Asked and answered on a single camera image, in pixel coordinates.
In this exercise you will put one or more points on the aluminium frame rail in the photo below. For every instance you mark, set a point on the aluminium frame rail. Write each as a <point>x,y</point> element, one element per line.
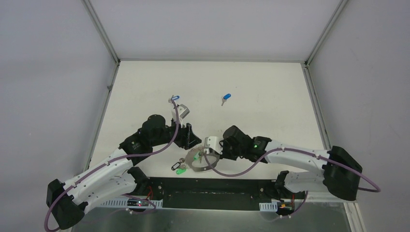
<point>317,212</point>

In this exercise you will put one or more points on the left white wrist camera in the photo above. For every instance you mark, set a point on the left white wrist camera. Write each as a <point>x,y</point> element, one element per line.
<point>182,112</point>

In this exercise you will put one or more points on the blue tag key centre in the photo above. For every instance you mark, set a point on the blue tag key centre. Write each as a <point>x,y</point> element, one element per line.
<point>225,98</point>

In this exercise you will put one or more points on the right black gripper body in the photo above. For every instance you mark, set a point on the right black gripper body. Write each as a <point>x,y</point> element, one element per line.
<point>229,152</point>

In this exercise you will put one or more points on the left controller board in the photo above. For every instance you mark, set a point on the left controller board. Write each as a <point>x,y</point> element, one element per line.
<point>138,203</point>

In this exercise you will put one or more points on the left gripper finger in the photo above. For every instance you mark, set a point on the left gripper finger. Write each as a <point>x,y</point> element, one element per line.
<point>191,144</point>
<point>191,135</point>

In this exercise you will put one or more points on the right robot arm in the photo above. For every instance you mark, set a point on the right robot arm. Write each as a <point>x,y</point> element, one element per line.
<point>333,170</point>

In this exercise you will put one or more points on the right controller board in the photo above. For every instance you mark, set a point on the right controller board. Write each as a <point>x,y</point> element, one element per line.
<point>285,208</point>

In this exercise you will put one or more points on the controller board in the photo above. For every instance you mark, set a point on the controller board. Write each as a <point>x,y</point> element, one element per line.
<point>138,203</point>
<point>285,208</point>

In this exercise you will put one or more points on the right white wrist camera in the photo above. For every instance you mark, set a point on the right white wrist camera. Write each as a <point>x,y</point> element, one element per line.
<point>213,142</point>

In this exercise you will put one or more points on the black tag key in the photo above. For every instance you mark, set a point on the black tag key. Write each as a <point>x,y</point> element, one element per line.
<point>176,166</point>

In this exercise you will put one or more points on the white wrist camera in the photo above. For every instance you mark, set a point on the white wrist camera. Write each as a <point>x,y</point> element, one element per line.
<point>213,142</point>
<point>182,112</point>

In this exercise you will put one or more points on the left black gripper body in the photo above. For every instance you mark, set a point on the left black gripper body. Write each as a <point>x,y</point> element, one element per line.
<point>188,136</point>

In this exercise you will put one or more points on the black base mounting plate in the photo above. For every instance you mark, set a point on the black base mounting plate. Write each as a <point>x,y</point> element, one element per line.
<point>213,194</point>

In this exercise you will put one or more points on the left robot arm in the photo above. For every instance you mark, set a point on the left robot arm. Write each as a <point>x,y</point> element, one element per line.
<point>68,201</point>

